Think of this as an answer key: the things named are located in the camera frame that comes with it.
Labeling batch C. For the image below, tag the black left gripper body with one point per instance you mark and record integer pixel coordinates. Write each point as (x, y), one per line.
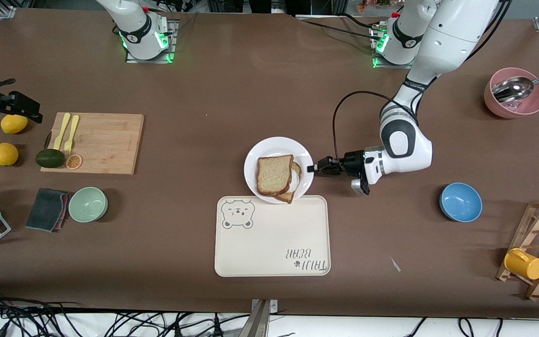
(353, 162)

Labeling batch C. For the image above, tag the fried egg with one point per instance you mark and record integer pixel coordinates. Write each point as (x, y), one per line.
(294, 180)

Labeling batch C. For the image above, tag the toast with fried egg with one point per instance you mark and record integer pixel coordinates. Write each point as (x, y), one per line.
(286, 197)

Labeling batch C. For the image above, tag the plain brown bread slice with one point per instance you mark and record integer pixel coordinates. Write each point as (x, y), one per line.
(274, 175)

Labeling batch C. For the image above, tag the round white plate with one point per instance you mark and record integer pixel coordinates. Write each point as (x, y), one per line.
(274, 146)

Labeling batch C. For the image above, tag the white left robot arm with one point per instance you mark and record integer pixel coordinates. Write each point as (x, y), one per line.
(456, 32)

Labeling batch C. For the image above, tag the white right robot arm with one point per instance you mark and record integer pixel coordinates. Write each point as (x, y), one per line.
(134, 23)

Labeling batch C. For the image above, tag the yellow lemon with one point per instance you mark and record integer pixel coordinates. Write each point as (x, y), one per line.
(5, 154)
(12, 125)

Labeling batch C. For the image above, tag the yellow plastic knife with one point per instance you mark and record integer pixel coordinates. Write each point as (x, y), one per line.
(61, 131)

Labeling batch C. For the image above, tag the yellow plastic fork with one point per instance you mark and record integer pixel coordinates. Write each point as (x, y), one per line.
(73, 128)

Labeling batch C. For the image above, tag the dark green avocado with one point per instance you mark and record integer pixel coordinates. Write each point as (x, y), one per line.
(50, 158)

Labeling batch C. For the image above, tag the orange fruit slice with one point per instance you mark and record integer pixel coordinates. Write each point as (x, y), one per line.
(74, 162)

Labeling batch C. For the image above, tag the wooden cutting board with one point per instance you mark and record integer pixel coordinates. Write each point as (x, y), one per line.
(101, 140)

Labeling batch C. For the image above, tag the dark grey folded cloth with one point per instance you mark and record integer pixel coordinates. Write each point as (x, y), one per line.
(45, 209)

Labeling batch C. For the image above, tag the beige bear print tray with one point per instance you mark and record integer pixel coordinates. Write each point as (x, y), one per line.
(272, 243)

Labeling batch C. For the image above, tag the pink folded cloth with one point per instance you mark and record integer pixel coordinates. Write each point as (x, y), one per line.
(65, 210)

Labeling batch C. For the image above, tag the pale green bowl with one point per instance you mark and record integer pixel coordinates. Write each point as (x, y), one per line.
(88, 204)

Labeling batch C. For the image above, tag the small white paper scrap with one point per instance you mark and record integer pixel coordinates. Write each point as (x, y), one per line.
(395, 264)

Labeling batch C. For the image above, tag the blue bowl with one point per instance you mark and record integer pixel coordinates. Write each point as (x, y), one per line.
(461, 202)

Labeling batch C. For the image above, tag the colourful background clutter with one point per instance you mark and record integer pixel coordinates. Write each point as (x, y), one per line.
(372, 3)

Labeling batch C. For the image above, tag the large metal spoon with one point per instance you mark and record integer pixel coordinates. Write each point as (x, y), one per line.
(515, 88)

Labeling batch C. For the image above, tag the wooden mug rack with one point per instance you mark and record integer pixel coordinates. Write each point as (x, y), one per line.
(538, 220)

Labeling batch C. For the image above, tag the pink bowl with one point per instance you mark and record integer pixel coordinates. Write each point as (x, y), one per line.
(538, 100)

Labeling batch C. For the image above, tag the yellow mug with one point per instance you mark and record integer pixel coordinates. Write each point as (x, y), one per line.
(524, 264)

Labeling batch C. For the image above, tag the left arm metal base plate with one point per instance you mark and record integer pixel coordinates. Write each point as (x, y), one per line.
(377, 63)

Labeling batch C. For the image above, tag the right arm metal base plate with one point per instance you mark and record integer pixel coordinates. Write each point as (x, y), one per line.
(172, 47)

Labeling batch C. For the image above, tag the grey metal beam bracket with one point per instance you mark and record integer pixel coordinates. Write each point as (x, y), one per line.
(259, 323)

